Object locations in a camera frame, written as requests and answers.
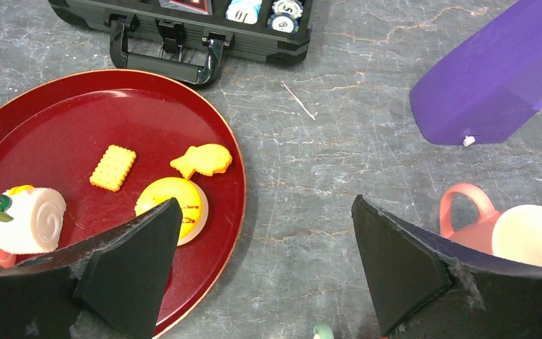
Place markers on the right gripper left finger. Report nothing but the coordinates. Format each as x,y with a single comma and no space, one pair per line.
110,285

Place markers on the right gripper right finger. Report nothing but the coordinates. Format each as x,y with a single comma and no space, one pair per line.
425,286

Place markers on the white roll cake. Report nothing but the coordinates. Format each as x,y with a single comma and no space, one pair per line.
31,219

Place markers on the teal cup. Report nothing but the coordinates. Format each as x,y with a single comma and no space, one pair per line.
322,331

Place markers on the yellow donut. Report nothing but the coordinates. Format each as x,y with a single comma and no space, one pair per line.
191,198

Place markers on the yellow rectangular biscuit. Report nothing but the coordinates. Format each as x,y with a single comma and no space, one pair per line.
113,168

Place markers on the pink mug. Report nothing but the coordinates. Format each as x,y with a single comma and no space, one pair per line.
515,234

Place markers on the red round tray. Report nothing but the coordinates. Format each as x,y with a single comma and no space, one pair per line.
54,135

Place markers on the orange fish cookie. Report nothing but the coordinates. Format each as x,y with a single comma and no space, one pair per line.
207,160

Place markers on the purple pitcher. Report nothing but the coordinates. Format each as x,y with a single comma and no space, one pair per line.
487,87

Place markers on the black poker chip case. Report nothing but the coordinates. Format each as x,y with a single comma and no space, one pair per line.
274,32

